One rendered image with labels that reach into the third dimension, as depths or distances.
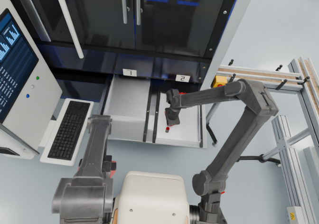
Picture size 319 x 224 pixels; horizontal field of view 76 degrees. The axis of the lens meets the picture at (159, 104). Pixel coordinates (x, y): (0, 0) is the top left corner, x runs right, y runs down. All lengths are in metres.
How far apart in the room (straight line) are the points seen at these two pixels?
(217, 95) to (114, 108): 0.78
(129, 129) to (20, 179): 1.36
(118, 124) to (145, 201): 0.72
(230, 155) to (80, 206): 0.47
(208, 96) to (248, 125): 0.21
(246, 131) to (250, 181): 1.68
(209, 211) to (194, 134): 0.57
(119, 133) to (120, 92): 0.30
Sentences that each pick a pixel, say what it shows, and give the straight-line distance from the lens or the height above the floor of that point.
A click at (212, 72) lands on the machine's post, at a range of 1.30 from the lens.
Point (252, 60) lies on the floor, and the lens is 3.22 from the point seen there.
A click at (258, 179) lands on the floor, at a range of 2.37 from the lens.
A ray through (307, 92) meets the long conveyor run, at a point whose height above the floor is 0.93.
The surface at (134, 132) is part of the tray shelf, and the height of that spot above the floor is 0.88.
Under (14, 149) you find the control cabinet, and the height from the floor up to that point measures 0.98.
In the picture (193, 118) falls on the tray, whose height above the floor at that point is 0.88.
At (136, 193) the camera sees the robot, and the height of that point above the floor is 1.38.
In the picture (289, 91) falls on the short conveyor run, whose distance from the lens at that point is 1.80.
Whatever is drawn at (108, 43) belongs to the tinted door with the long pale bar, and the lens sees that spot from 1.21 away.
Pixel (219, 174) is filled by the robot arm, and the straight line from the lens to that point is 0.77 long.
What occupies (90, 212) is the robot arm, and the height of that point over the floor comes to 1.61.
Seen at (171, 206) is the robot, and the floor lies 1.39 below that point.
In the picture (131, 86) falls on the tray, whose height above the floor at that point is 0.88.
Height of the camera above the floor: 2.04
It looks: 58 degrees down
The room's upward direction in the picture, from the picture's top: 8 degrees clockwise
